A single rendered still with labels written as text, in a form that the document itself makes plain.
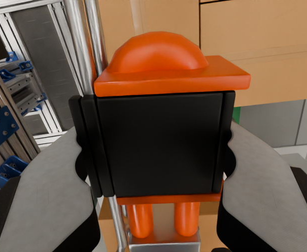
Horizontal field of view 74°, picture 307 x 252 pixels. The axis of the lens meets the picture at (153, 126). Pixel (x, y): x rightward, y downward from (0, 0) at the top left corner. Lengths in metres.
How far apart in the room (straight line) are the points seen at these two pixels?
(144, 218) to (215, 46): 0.72
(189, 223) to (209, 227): 0.52
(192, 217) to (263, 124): 1.59
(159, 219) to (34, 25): 1.16
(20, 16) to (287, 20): 1.15
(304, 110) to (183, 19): 1.29
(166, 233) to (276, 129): 1.66
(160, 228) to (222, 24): 0.72
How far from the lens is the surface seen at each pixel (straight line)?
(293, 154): 2.00
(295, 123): 1.86
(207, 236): 0.74
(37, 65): 1.30
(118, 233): 0.18
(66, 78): 1.26
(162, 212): 0.21
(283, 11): 0.90
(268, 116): 1.72
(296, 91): 1.02
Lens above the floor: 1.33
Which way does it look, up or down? 61 degrees down
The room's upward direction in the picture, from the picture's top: 179 degrees clockwise
